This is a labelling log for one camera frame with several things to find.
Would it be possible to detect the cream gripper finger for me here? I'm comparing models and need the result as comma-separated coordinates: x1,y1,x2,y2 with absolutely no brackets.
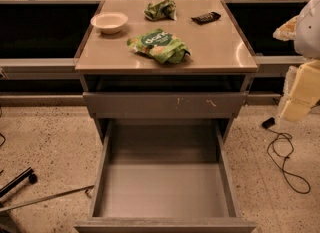
278,100,311,123

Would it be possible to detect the green rice chip bag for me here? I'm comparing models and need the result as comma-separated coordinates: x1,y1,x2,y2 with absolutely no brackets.
127,28,190,64

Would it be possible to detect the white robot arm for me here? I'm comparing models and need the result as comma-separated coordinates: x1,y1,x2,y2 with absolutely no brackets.
273,0,320,123

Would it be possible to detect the closed grey top drawer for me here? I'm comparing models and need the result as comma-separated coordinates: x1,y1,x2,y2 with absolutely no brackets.
83,92,246,119

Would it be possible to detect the grey drawer cabinet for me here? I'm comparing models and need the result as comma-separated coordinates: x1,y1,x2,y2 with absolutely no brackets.
75,0,258,135

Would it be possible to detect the crumpled green snack bag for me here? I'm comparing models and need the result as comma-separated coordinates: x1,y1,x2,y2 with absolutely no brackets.
144,0,177,21

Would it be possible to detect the open grey drawer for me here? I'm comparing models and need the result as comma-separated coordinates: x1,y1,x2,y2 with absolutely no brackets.
74,120,256,233

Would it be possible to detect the black power adapter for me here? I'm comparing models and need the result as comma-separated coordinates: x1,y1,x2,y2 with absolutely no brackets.
262,117,275,129

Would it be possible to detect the black snack bar wrapper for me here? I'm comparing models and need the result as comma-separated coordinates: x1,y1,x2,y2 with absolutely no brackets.
191,12,221,25

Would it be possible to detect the white bowl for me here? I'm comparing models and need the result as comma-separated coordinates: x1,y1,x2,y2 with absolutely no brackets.
90,12,128,34

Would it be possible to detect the thin metal rod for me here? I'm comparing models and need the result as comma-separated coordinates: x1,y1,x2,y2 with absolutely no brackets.
0,185,94,213

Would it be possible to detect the black caster leg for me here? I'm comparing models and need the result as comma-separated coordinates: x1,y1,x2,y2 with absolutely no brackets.
0,167,38,198

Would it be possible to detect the black floor cable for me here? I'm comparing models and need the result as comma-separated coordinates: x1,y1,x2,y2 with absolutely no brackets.
266,127,312,195

